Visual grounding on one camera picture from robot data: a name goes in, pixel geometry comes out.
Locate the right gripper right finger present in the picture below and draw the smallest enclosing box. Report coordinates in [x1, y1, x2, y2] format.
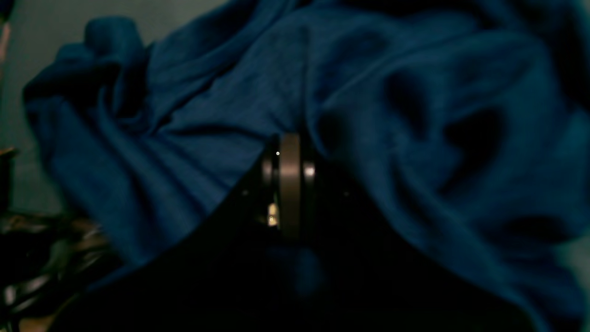
[290, 135, 535, 332]

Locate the dark blue t-shirt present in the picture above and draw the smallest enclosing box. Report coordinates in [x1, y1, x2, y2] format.
[24, 0, 589, 332]

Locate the teal table cloth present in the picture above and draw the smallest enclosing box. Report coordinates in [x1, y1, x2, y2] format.
[0, 0, 222, 217]

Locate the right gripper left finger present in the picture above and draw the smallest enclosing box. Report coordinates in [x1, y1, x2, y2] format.
[51, 136, 289, 332]

